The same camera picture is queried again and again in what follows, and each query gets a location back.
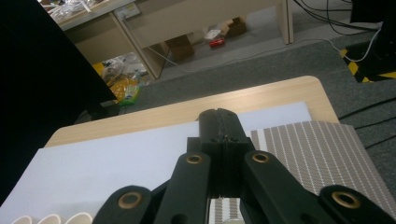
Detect crumpled clear plastic sheets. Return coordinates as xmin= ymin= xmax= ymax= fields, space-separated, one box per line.
xmin=38 ymin=0 xmax=108 ymax=20

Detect pale white paper sheet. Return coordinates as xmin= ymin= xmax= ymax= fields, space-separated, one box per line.
xmin=0 ymin=101 xmax=313 ymax=224

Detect white wall socket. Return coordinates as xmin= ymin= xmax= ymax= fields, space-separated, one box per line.
xmin=113 ymin=2 xmax=141 ymax=21

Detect crumpled white bag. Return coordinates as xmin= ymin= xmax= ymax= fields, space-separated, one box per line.
xmin=204 ymin=28 xmax=223 ymax=41

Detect black stand base hazard tape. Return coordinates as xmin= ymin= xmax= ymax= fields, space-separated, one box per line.
xmin=339 ymin=0 xmax=396 ymax=84

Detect brown white striped placemat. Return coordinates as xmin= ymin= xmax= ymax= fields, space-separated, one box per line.
xmin=208 ymin=120 xmax=396 ymax=224

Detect black floor cable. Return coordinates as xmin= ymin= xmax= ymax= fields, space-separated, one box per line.
xmin=338 ymin=96 xmax=396 ymax=120
xmin=354 ymin=115 xmax=396 ymax=130
xmin=363 ymin=133 xmax=396 ymax=149

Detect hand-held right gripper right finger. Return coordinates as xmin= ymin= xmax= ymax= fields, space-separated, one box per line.
xmin=219 ymin=107 xmax=257 ymax=199

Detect brown cardboard box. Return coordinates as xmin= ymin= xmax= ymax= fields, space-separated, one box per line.
xmin=164 ymin=35 xmax=195 ymax=62

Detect black curtain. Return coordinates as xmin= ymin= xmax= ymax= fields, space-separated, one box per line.
xmin=0 ymin=0 xmax=118 ymax=206

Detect beige wooden desk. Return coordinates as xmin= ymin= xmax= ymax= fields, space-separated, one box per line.
xmin=36 ymin=0 xmax=295 ymax=80

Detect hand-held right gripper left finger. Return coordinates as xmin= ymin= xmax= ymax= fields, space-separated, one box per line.
xmin=186 ymin=107 xmax=224 ymax=199

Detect pile of clear plastic bags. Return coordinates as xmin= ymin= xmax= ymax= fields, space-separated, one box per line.
xmin=99 ymin=51 xmax=149 ymax=83

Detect yellow snack bag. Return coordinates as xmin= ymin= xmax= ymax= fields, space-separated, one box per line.
xmin=92 ymin=61 xmax=139 ymax=102

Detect green snack packet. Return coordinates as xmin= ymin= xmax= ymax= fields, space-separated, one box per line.
xmin=118 ymin=85 xmax=141 ymax=106

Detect black power cable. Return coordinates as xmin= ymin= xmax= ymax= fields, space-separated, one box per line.
xmin=292 ymin=0 xmax=382 ymax=32
xmin=325 ymin=0 xmax=353 ymax=27

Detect cream ceramic cup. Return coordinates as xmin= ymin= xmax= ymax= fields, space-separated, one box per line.
xmin=36 ymin=213 xmax=62 ymax=224
xmin=64 ymin=212 xmax=93 ymax=224
xmin=10 ymin=215 xmax=34 ymax=224

